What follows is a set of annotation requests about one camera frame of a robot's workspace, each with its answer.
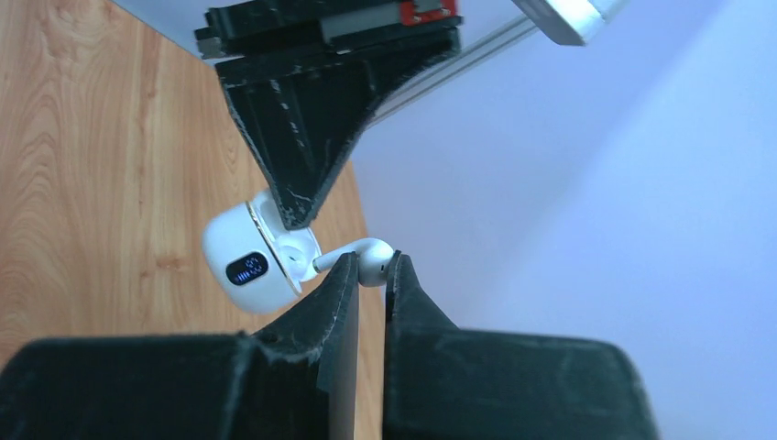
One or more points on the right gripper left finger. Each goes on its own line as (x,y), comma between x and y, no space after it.
(295,378)

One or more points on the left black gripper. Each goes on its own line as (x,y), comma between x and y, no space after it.
(301,117)

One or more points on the white earbud charging case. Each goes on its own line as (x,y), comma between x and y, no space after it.
(257,261)

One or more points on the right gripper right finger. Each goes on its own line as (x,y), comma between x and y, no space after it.
(442,381)

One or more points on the white earbud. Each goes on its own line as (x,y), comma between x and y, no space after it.
(373,259)

